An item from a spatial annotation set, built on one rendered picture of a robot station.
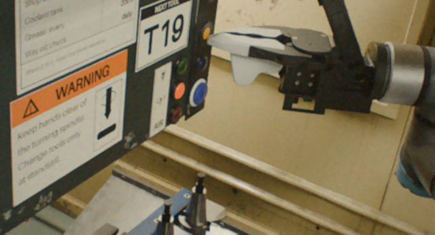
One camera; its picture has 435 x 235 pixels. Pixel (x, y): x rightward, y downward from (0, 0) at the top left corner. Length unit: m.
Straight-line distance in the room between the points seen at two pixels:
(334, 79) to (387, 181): 0.81
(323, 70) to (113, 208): 1.28
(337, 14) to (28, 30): 0.37
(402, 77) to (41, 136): 0.42
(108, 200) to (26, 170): 1.39
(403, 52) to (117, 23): 0.35
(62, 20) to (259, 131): 1.16
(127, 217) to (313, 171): 0.59
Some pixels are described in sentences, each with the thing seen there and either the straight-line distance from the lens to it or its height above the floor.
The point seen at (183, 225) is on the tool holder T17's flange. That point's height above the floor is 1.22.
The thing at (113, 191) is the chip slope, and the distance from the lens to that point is 2.00.
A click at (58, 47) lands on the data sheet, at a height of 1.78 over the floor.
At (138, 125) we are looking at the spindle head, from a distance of 0.73.
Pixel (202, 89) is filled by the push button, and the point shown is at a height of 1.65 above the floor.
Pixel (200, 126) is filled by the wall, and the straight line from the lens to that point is 1.77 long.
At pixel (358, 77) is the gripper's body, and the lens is 0.84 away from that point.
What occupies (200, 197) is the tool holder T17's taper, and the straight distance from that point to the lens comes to 1.24.
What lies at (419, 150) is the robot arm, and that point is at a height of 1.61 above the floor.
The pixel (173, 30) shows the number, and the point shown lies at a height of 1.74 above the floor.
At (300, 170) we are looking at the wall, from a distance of 1.68.
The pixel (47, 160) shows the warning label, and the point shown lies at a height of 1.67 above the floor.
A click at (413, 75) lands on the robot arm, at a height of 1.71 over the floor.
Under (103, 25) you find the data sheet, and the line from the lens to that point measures 0.62.
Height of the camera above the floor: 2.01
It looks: 28 degrees down
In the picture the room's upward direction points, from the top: 8 degrees clockwise
